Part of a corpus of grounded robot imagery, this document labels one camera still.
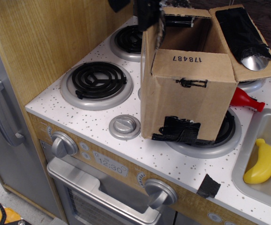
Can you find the brown cardboard box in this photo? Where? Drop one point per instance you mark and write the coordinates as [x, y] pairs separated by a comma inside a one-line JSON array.
[[189, 75]]

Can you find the orange object on floor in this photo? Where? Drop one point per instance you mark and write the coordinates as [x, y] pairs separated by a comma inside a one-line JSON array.
[[11, 216]]

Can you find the grey left oven knob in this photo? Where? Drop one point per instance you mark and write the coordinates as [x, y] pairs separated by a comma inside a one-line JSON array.
[[63, 145]]

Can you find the black rear-left stove burner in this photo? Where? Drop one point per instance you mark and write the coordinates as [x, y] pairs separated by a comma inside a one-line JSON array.
[[126, 43]]

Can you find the grey round stovetop knob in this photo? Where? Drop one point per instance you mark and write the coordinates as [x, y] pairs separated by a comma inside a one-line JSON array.
[[124, 127]]

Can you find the metal spoon under right tape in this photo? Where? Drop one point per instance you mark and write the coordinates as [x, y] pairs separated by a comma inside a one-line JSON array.
[[255, 63]]

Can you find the yellow toy banana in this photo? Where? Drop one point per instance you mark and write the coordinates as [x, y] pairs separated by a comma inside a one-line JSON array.
[[261, 171]]

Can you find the grey oven knob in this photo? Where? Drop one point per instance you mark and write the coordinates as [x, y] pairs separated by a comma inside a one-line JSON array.
[[63, 145], [159, 193]]

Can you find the grey toy sink basin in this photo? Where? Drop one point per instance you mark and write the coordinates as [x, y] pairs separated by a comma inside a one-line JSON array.
[[259, 127]]

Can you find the grey right oven knob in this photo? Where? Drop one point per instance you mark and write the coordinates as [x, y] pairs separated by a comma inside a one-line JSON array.
[[159, 193]]

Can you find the black front-left stove burner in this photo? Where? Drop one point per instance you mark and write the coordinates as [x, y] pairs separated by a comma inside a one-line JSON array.
[[96, 86]]

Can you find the black front-right stove burner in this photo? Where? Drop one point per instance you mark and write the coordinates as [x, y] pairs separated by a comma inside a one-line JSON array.
[[228, 137]]

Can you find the red toy bottle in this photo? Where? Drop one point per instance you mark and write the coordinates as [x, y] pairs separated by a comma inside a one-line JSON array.
[[241, 98]]

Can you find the oven clock display panel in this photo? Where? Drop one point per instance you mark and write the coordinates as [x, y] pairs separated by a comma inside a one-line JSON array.
[[110, 164]]

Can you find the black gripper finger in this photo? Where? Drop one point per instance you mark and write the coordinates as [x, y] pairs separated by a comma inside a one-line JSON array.
[[149, 12], [117, 5]]

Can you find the grey oven door with handle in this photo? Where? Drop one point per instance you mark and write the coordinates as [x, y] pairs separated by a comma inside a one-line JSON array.
[[92, 197]]

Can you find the black tape piece on counter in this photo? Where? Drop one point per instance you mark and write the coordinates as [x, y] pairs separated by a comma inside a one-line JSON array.
[[208, 188]]

